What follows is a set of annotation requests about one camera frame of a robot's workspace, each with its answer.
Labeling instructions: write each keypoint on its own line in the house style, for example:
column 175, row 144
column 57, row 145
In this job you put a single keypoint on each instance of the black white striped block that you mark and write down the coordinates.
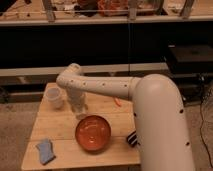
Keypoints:
column 132, row 139

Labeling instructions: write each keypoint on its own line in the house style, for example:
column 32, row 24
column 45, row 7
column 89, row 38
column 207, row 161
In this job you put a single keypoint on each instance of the wooden table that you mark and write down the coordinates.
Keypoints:
column 59, row 126

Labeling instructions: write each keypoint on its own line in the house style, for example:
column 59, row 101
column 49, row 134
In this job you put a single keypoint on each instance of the clear plastic bottle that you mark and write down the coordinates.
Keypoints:
column 79, row 111

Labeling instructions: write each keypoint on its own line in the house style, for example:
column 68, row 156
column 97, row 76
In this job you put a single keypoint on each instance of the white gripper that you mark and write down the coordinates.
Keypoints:
column 76, row 97

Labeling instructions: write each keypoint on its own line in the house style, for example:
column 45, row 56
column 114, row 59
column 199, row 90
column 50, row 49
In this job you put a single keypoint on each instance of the orange ceramic bowl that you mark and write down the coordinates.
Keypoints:
column 93, row 133

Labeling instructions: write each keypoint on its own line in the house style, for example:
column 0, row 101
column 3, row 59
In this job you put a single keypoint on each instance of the translucent plastic cup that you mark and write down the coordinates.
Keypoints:
column 54, row 97

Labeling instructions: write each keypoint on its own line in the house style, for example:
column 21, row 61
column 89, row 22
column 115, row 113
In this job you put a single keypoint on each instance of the black box on right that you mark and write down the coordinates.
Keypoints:
column 190, row 59

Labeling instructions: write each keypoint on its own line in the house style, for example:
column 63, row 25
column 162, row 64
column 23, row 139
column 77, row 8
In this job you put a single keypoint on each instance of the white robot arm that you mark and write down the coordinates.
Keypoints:
column 159, row 115

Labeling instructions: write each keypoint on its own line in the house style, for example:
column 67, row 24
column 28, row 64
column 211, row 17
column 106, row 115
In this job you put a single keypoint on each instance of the blue cloth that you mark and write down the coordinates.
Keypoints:
column 46, row 153

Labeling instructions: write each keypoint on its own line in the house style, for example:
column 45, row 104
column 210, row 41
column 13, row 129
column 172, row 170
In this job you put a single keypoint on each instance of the small orange object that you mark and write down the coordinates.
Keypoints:
column 117, row 102

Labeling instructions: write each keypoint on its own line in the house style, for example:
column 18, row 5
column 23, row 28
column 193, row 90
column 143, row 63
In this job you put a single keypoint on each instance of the long background shelf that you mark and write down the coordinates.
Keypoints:
column 92, row 12

